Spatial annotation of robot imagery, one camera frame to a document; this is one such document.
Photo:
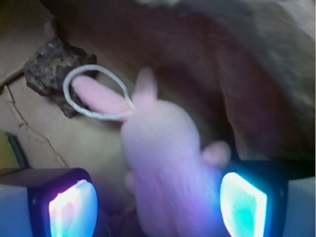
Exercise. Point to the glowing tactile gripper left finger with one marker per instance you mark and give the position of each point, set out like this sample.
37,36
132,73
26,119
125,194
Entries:
47,202

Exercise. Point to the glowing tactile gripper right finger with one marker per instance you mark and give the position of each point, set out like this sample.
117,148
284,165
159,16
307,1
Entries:
269,198

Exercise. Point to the pink plush bunny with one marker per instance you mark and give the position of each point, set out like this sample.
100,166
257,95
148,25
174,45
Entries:
174,180

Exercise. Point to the yellow sponge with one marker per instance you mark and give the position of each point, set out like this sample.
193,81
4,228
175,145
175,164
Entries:
10,154

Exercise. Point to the brown paper bag tray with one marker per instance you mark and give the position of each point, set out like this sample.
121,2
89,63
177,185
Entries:
243,69

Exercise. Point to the brown rough rock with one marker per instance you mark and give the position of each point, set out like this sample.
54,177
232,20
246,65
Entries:
46,70

